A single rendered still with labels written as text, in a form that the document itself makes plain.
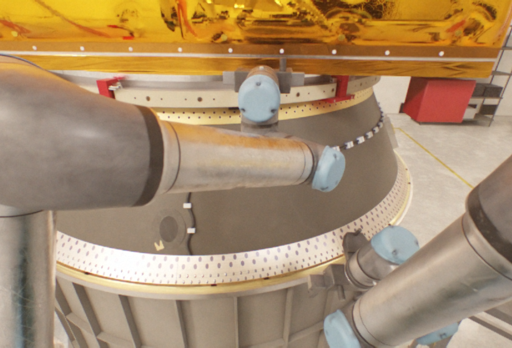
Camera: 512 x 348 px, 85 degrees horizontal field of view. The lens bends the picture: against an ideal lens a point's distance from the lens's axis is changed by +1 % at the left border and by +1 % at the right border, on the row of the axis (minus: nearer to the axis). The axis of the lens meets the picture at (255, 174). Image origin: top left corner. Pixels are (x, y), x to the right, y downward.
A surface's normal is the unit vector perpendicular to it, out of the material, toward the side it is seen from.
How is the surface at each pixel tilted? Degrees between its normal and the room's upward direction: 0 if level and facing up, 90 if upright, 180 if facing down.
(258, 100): 90
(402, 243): 25
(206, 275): 43
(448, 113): 90
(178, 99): 90
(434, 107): 90
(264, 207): 62
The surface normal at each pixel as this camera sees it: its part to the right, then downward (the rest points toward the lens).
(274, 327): 0.29, 0.46
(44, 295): 0.96, 0.26
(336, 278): 0.16, -0.62
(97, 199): 0.27, 0.81
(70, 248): -0.25, -0.34
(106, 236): -0.23, -0.01
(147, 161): 0.74, 0.07
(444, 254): -0.99, -0.13
